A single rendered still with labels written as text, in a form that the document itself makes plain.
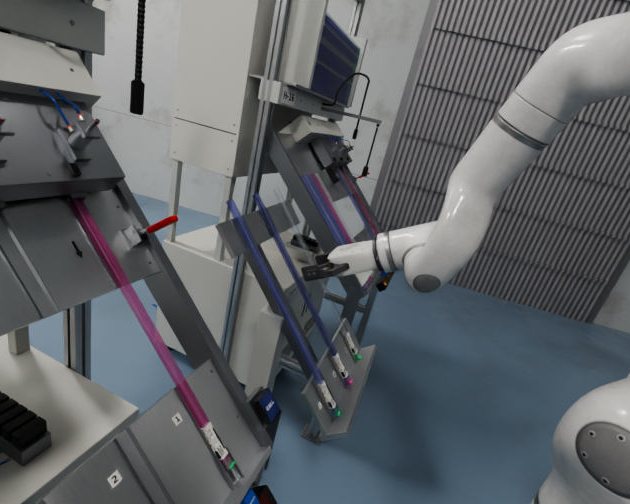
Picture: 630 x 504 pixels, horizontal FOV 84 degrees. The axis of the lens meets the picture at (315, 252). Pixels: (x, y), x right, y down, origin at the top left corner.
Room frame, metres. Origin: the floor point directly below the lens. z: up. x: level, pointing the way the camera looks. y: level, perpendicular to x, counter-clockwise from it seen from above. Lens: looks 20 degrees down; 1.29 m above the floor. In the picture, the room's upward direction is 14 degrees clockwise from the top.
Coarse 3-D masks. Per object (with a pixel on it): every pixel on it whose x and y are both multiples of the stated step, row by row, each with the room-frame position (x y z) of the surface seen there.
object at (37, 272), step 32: (96, 192) 0.55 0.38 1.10; (0, 224) 0.40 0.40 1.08; (32, 224) 0.43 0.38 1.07; (64, 224) 0.47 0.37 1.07; (128, 224) 0.56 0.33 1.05; (0, 256) 0.37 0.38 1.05; (32, 256) 0.40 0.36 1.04; (64, 256) 0.44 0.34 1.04; (96, 256) 0.47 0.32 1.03; (128, 256) 0.52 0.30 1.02; (0, 288) 0.35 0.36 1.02; (32, 288) 0.38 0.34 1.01; (64, 288) 0.41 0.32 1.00; (96, 288) 0.44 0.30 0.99; (0, 320) 0.33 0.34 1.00; (32, 320) 0.35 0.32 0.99
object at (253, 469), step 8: (264, 448) 0.47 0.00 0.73; (256, 456) 0.45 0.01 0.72; (264, 456) 0.45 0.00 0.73; (256, 464) 0.43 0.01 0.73; (248, 472) 0.42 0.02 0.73; (256, 472) 0.42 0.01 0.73; (240, 480) 0.41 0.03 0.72; (248, 480) 0.40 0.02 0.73; (240, 488) 0.39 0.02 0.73; (248, 488) 0.39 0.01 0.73; (232, 496) 0.37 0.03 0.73; (240, 496) 0.38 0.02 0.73
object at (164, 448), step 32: (192, 384) 0.46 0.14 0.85; (224, 384) 0.50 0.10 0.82; (160, 416) 0.39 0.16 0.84; (192, 416) 0.42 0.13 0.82; (224, 416) 0.46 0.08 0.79; (128, 448) 0.33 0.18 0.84; (160, 448) 0.36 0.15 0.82; (192, 448) 0.39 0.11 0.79; (256, 448) 0.47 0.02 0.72; (64, 480) 0.26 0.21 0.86; (96, 480) 0.28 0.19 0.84; (128, 480) 0.30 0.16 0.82; (160, 480) 0.33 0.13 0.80; (192, 480) 0.36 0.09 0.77; (224, 480) 0.39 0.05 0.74
